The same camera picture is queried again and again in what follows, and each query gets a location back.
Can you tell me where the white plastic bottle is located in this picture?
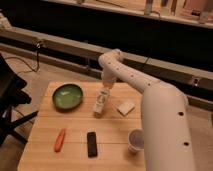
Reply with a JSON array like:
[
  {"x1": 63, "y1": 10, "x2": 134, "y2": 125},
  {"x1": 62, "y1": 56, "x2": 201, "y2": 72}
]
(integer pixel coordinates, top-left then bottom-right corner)
[{"x1": 93, "y1": 87, "x2": 110, "y2": 118}]

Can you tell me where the white paper cup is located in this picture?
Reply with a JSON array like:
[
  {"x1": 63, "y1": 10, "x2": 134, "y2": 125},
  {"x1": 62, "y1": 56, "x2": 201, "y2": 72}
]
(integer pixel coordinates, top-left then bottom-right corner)
[{"x1": 128, "y1": 129, "x2": 144, "y2": 154}]

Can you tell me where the green round bowl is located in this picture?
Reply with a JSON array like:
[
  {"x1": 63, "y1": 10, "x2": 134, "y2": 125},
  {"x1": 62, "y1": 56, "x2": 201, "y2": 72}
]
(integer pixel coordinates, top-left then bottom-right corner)
[{"x1": 52, "y1": 84, "x2": 83, "y2": 110}]

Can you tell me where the orange carrot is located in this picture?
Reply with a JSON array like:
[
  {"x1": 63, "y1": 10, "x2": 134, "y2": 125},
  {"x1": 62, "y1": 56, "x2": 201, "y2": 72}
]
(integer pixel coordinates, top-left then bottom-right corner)
[{"x1": 54, "y1": 129, "x2": 66, "y2": 152}]

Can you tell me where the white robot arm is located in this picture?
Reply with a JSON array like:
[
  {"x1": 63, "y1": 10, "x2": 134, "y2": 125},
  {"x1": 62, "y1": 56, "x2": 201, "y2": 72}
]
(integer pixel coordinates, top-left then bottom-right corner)
[{"x1": 98, "y1": 49, "x2": 196, "y2": 171}]

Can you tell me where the black rectangular remote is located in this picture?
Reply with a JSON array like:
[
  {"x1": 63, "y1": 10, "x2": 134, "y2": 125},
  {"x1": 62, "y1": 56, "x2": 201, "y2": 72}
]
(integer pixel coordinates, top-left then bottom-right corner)
[{"x1": 87, "y1": 132, "x2": 98, "y2": 158}]

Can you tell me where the white sponge block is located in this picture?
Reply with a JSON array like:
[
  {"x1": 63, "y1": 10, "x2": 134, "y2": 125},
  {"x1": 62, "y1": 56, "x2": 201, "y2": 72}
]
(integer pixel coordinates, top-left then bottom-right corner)
[{"x1": 117, "y1": 100, "x2": 135, "y2": 116}]

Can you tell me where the black cable on floor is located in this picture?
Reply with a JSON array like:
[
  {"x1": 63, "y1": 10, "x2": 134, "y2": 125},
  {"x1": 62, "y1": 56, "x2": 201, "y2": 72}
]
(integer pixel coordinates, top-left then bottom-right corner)
[{"x1": 4, "y1": 39, "x2": 45, "y2": 76}]

